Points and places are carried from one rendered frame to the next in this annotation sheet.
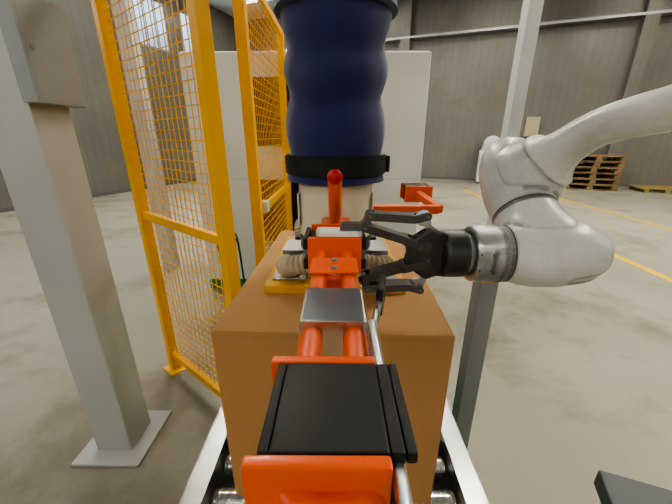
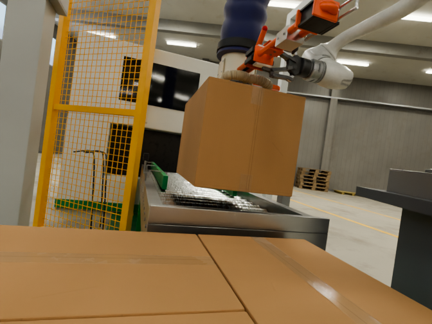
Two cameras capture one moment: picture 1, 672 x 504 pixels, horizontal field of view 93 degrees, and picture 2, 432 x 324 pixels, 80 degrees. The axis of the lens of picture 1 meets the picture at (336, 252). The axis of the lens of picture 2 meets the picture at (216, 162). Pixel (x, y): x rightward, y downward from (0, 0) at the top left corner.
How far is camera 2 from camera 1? 0.85 m
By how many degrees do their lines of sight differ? 25
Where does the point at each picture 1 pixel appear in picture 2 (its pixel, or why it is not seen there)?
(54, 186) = (40, 47)
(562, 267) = (339, 72)
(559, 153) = (332, 45)
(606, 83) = (315, 129)
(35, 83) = not seen: outside the picture
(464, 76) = not seen: hidden behind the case
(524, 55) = (282, 87)
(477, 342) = not seen: hidden behind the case
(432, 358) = (297, 107)
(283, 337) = (240, 85)
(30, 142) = (36, 17)
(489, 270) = (317, 70)
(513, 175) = (318, 52)
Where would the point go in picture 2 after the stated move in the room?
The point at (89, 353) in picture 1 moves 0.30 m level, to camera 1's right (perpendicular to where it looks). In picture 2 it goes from (10, 177) to (77, 184)
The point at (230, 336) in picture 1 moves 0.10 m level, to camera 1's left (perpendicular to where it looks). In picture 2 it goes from (217, 80) to (190, 74)
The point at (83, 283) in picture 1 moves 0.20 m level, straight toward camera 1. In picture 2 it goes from (31, 118) to (51, 119)
